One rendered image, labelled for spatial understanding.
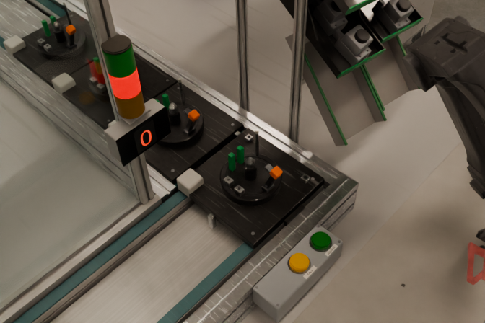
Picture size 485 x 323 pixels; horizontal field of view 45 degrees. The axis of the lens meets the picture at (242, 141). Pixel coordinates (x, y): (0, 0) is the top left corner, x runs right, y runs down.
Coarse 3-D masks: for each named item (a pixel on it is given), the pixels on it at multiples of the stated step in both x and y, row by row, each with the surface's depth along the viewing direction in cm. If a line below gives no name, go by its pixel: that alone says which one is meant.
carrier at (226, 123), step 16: (160, 96) 152; (176, 96) 152; (192, 96) 152; (176, 112) 140; (208, 112) 148; (224, 112) 148; (176, 128) 141; (208, 128) 144; (224, 128) 144; (240, 128) 144; (160, 144) 140; (176, 144) 139; (192, 144) 141; (208, 144) 140; (224, 144) 143; (160, 160) 137; (176, 160) 137; (192, 160) 137; (176, 176) 134
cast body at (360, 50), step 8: (336, 32) 124; (352, 32) 120; (360, 32) 119; (344, 40) 121; (352, 40) 119; (360, 40) 119; (368, 40) 120; (336, 48) 125; (344, 48) 123; (352, 48) 121; (360, 48) 119; (368, 48) 123; (344, 56) 124; (352, 56) 122; (360, 56) 122; (352, 64) 124
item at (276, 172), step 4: (268, 164) 123; (268, 168) 123; (272, 168) 123; (276, 168) 122; (272, 172) 121; (276, 172) 121; (280, 172) 121; (272, 176) 122; (276, 176) 121; (268, 180) 125; (272, 180) 124; (268, 184) 126
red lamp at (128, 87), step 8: (136, 72) 100; (112, 80) 100; (120, 80) 99; (128, 80) 99; (136, 80) 101; (112, 88) 102; (120, 88) 100; (128, 88) 101; (136, 88) 102; (120, 96) 102; (128, 96) 102
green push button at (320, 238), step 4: (316, 232) 123; (320, 232) 122; (324, 232) 123; (312, 236) 122; (316, 236) 122; (320, 236) 122; (324, 236) 122; (328, 236) 122; (312, 240) 121; (316, 240) 121; (320, 240) 121; (324, 240) 121; (328, 240) 121; (312, 244) 122; (316, 244) 120; (320, 244) 120; (324, 244) 120; (328, 244) 121; (316, 248) 121; (320, 248) 120; (324, 248) 120
